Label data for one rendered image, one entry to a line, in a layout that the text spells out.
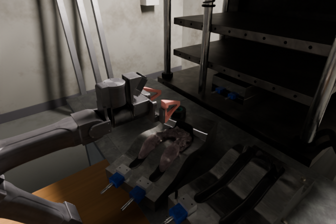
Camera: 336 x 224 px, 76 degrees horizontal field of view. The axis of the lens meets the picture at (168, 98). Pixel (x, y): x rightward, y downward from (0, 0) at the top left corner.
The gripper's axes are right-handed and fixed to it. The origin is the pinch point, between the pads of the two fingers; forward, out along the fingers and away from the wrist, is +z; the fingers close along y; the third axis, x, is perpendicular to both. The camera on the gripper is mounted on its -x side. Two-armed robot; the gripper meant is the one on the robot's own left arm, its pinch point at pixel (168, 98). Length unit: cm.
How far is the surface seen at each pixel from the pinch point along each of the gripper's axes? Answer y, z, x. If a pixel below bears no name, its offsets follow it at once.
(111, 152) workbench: 32, -9, 40
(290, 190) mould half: -34.3, 23.6, 26.5
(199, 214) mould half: -20.4, -3.1, 31.0
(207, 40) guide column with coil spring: 50, 72, 0
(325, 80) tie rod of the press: -23, 66, 3
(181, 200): -15.0, -5.8, 28.3
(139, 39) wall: 254, 141, 43
